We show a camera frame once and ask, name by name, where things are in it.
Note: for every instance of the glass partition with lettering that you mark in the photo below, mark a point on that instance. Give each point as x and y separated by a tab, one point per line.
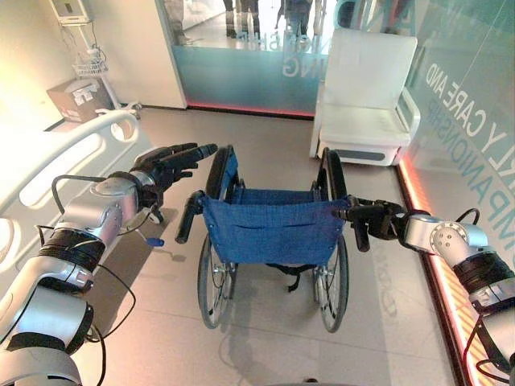
462	112

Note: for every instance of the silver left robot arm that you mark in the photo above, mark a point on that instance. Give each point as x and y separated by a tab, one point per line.
64	257

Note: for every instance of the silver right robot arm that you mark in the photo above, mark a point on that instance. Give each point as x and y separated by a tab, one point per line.
462	265

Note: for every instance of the frosted glass door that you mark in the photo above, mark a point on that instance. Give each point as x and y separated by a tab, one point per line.
245	56

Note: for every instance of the white medical monitor stand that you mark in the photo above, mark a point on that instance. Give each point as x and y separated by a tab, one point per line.
86	52

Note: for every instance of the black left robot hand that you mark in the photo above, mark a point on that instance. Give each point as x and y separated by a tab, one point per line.
173	158

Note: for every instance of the brown cardboard box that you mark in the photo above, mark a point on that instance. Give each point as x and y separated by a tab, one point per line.
78	100

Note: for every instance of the white hospital bed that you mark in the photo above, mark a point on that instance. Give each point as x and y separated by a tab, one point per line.
52	177

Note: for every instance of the person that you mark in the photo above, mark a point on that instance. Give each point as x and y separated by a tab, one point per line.
181	20
299	16
241	16

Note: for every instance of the white armchair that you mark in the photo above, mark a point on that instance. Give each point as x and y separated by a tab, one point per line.
364	100

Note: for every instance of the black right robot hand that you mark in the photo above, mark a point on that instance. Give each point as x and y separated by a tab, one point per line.
376	219

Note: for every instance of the blue wheelchair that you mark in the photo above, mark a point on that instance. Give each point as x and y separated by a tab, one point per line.
273	233

